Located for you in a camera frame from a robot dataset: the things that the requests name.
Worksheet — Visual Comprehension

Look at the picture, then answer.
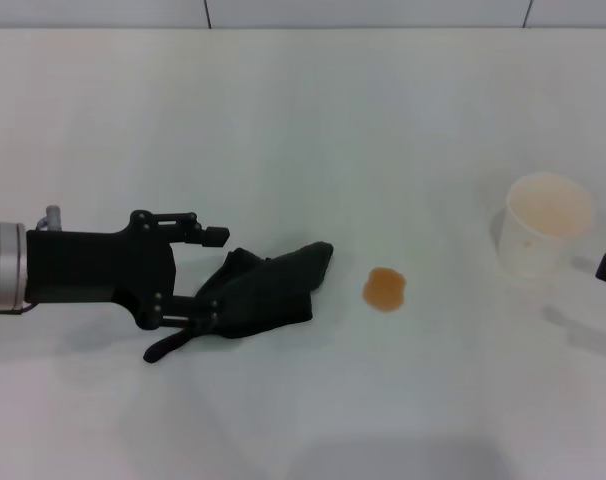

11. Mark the brown liquid stain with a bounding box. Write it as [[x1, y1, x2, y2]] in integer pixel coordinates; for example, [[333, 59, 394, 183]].
[[362, 267, 409, 314]]

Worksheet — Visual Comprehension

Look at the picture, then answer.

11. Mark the white paper cup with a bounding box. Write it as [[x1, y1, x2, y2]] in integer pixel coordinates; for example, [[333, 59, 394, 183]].
[[497, 172, 597, 279]]

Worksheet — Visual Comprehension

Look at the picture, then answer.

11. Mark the dark cloth rag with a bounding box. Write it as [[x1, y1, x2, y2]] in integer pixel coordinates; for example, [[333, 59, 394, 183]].
[[142, 241, 335, 364]]

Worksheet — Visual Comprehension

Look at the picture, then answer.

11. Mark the grey left wrist connector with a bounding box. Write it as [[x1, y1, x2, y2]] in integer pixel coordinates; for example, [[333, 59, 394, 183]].
[[35, 204, 64, 232]]

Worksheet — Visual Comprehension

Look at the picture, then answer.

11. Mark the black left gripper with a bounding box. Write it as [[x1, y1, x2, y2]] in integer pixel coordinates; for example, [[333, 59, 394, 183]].
[[26, 209, 231, 332]]

